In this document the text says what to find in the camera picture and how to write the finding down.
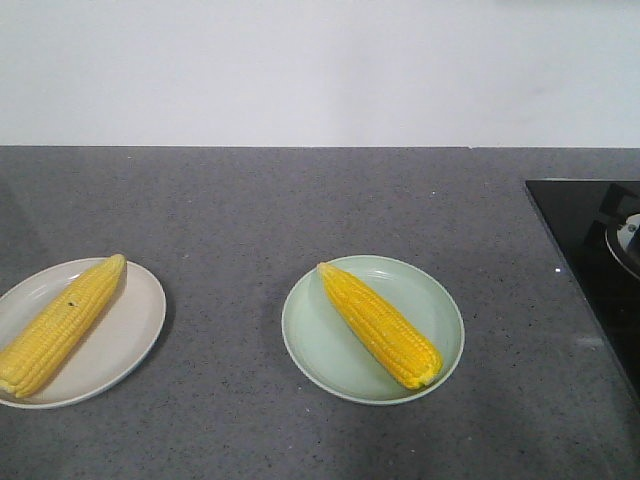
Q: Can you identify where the yellow corn with dark speck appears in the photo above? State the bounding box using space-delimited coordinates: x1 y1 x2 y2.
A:
1 254 127 398

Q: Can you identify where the black glass gas stove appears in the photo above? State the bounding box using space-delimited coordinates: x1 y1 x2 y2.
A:
525 179 639 391

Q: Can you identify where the beige round plate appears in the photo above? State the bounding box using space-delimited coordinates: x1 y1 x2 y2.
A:
1 257 167 409

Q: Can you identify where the light green round plate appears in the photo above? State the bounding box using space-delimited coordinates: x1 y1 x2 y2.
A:
281 255 465 405

